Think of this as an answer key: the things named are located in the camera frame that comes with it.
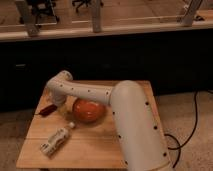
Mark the dark red pepper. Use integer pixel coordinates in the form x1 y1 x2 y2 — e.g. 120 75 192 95
39 104 57 117

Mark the orange bowl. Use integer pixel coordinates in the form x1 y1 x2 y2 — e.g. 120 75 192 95
72 98 106 123

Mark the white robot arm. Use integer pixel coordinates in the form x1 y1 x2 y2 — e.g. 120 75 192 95
46 71 174 171

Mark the black office chair base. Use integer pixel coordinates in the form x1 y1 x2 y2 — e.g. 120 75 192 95
71 0 104 13

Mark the white plastic bottle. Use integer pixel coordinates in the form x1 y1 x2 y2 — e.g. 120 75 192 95
40 122 75 156

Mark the black office chair left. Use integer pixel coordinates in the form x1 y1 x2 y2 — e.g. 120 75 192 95
26 0 59 23

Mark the black cable on floor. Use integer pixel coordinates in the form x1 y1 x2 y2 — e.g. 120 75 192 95
164 90 200 169

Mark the wooden table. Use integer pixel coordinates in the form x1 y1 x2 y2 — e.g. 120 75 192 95
16 81 162 170

